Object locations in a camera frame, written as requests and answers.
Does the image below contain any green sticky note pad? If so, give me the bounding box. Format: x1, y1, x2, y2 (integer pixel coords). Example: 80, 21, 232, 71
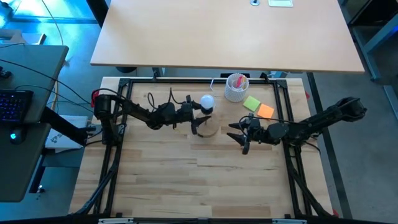
242, 95, 262, 113

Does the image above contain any black metal bar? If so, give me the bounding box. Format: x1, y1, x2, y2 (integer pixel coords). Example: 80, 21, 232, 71
306, 72, 354, 220

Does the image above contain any grey metal rack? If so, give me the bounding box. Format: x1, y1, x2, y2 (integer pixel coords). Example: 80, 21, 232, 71
338, 0, 398, 121

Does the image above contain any black keyboard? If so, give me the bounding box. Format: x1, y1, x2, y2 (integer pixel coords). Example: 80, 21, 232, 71
0, 89, 34, 123

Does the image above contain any grey desk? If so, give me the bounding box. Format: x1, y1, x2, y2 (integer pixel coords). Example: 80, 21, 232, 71
0, 43, 70, 203

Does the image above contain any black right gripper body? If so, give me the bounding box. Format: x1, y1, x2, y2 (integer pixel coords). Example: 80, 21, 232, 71
241, 116, 274, 156

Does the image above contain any white lightbulb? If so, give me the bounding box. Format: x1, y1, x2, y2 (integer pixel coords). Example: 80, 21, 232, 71
200, 94, 216, 110

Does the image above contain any white textured pen cup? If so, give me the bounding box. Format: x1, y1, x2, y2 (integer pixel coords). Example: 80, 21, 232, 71
224, 73, 249, 103

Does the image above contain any silver metal bracket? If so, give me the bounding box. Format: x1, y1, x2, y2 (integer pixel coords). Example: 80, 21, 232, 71
98, 217, 134, 224
272, 218, 308, 224

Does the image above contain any large light wooden desk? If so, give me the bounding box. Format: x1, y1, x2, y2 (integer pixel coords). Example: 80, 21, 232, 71
90, 0, 365, 75

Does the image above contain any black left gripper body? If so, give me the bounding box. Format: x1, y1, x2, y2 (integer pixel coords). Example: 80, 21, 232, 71
172, 98, 196, 126

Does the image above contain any black aluminium table frame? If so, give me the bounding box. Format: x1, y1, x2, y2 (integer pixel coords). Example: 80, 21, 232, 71
73, 77, 335, 218

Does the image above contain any black computer mouse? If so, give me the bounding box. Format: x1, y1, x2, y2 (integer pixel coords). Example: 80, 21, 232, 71
8, 126, 28, 146

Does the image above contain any white cardboard box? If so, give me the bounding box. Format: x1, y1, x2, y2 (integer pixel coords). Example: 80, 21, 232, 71
44, 114, 91, 154

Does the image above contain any white rectangular desk plate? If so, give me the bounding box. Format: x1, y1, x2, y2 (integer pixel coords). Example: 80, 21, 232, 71
268, 0, 294, 8

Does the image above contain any orange sticky note pad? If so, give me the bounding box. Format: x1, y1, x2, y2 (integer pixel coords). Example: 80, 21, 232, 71
257, 103, 275, 117

